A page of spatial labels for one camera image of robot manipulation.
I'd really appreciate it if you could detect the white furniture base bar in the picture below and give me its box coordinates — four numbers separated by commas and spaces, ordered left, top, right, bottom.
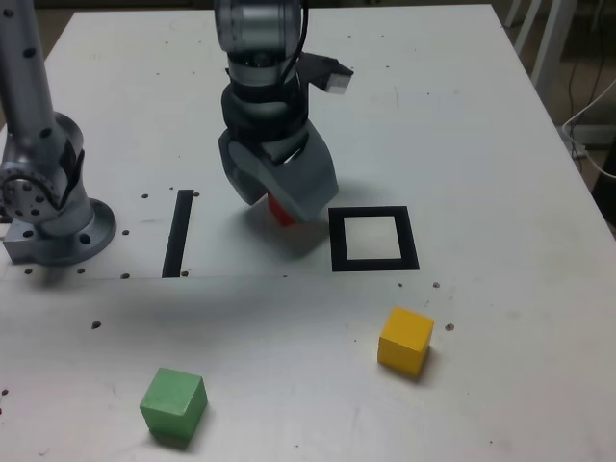
570, 122, 616, 146

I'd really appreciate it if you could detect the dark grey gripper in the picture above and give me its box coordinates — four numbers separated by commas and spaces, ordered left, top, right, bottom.
218, 122, 339, 223

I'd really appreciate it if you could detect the green cube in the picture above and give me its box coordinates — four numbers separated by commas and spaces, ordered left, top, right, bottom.
139, 367, 209, 439

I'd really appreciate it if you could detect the white furniture leg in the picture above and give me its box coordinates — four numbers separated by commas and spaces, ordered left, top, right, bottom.
502, 0, 524, 29
531, 0, 578, 88
513, 0, 544, 54

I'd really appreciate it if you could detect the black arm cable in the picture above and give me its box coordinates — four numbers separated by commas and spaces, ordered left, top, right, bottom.
281, 0, 310, 92

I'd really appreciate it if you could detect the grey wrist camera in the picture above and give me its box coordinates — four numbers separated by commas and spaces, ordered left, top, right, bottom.
300, 52, 355, 95

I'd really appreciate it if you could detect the black tape square outline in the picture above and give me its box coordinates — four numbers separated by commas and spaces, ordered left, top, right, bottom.
327, 205, 421, 273

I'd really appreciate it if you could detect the black box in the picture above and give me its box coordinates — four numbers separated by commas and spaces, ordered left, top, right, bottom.
590, 167, 616, 232

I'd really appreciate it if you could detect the red cube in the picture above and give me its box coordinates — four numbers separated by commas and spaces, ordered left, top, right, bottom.
267, 192, 295, 227

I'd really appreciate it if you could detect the black tape strip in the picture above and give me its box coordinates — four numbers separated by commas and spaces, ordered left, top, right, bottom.
161, 189, 195, 279

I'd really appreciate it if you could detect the yellow cube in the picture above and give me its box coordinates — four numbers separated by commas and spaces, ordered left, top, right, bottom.
377, 306, 435, 377

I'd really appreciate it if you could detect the white cable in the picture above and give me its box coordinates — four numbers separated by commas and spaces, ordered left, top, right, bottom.
561, 79, 616, 179

